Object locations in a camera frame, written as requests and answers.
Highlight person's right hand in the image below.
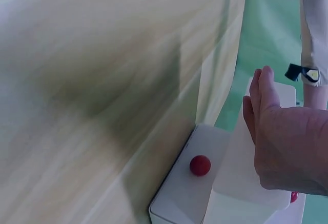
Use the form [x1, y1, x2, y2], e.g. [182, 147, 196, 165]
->
[242, 65, 328, 197]

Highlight person's left hand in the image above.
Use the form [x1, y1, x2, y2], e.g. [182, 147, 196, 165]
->
[303, 82, 328, 111]

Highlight white cardboard box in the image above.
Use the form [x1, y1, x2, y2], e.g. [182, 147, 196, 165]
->
[148, 76, 307, 224]

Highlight person's left forearm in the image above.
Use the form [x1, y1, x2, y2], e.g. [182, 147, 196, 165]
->
[298, 0, 328, 88]

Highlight black wrist band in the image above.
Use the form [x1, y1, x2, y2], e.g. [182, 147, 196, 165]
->
[284, 63, 321, 83]

